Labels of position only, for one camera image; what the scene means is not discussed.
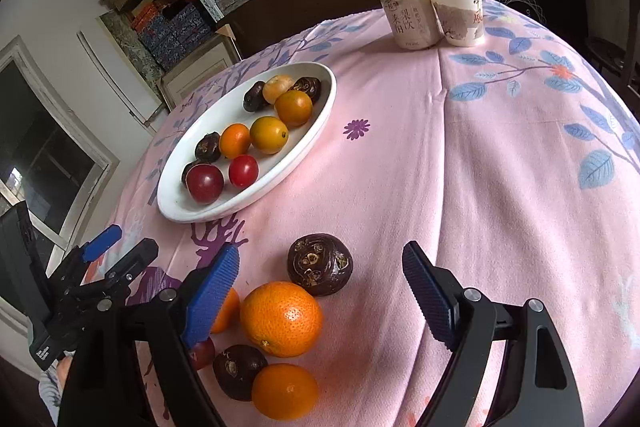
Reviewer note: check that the white board strip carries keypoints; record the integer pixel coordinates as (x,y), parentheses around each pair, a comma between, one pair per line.
(110,72)

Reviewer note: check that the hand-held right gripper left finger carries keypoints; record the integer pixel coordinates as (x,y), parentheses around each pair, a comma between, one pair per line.
(215,297)

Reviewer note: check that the mandarin orange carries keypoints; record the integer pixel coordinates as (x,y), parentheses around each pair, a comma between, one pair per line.
(285,391)
(225,313)
(281,319)

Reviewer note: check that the dark wooden board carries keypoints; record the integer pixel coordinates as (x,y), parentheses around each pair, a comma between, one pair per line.
(310,2)

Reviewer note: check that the person's left forearm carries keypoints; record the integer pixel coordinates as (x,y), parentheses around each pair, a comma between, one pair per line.
(50,394)

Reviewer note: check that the yellow tomato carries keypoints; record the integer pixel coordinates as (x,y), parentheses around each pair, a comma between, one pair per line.
(293,108)
(278,88)
(269,134)

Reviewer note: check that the marble slab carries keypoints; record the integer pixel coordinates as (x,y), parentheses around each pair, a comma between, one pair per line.
(125,42)

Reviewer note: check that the framed picture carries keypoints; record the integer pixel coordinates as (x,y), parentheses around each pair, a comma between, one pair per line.
(200,67)

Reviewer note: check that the dark red tomato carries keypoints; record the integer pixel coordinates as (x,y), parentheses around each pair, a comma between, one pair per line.
(205,183)

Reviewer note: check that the pink printed tablecloth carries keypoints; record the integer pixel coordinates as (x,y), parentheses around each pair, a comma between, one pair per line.
(450,207)

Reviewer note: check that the orange tomato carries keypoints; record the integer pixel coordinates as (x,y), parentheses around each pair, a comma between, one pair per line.
(235,141)

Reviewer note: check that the small red tomato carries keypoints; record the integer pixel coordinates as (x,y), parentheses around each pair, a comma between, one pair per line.
(204,353)

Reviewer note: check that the stack of blue patterned boxes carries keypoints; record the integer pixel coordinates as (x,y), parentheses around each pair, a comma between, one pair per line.
(170,32)

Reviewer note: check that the white framed window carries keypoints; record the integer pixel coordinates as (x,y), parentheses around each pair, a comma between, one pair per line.
(50,147)

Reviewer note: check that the white oval plate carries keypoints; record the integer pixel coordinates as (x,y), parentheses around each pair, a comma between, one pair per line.
(285,157)

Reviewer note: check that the pale drink can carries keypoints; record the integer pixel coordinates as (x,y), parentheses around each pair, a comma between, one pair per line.
(407,22)

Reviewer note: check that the water chestnut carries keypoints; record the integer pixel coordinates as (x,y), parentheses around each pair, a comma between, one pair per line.
(207,146)
(187,169)
(307,87)
(320,264)
(240,372)
(255,96)

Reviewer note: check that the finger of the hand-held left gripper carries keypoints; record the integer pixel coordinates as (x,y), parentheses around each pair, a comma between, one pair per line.
(135,262)
(102,243)

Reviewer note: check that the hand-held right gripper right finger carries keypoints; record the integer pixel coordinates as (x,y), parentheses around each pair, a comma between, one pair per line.
(430,297)

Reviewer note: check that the dark wooden chair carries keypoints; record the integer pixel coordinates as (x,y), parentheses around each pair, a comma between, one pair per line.
(610,57)

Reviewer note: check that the white paper cup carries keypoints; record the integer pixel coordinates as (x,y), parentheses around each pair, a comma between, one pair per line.
(462,14)

